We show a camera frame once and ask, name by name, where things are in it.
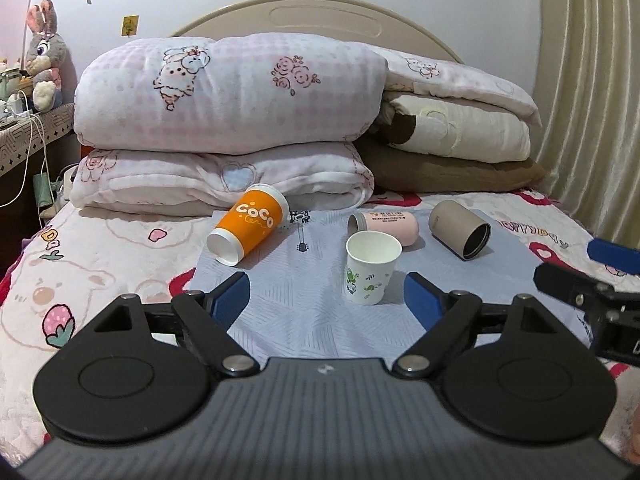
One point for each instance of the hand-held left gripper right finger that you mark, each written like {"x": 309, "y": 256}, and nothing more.
{"x": 421, "y": 300}

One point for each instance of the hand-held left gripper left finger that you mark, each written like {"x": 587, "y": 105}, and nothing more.
{"x": 231, "y": 294}

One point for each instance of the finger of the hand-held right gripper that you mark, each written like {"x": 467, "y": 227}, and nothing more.
{"x": 612, "y": 250}
{"x": 562, "y": 280}

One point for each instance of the white cup with green print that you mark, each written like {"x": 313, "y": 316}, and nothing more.
{"x": 371, "y": 276}

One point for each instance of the orange paper cup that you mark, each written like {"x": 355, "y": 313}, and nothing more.
{"x": 250, "y": 221}

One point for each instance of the pink cup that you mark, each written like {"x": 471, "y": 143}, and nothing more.
{"x": 395, "y": 225}

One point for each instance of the brown paper cup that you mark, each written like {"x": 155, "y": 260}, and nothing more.
{"x": 452, "y": 226}

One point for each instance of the light blue patterned cloth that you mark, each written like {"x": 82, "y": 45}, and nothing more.
{"x": 300, "y": 305}

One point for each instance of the folded pink heart quilt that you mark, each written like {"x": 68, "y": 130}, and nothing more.
{"x": 200, "y": 180}

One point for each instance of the brown pillow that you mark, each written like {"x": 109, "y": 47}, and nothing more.
{"x": 450, "y": 172}

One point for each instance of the beige curtain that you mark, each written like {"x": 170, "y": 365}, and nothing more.
{"x": 590, "y": 85}

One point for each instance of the folded cream quilt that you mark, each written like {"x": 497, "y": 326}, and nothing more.
{"x": 475, "y": 132}

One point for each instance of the folded pink floral quilt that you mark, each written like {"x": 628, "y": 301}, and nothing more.
{"x": 225, "y": 95}

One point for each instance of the green pouch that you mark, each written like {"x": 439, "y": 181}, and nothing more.
{"x": 43, "y": 189}

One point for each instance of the thin pink floral blanket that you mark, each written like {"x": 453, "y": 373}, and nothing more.
{"x": 450, "y": 77}

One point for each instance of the bedside cabinet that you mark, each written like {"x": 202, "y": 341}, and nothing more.
{"x": 20, "y": 170}

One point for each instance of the white charger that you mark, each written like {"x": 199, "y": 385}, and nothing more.
{"x": 17, "y": 105}

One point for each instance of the beige bed headboard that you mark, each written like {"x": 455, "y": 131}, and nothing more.
{"x": 320, "y": 20}

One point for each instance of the grey rabbit plush toy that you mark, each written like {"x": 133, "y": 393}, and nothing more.
{"x": 44, "y": 55}

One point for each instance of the yellow wall sticker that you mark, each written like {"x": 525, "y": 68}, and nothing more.
{"x": 129, "y": 25}

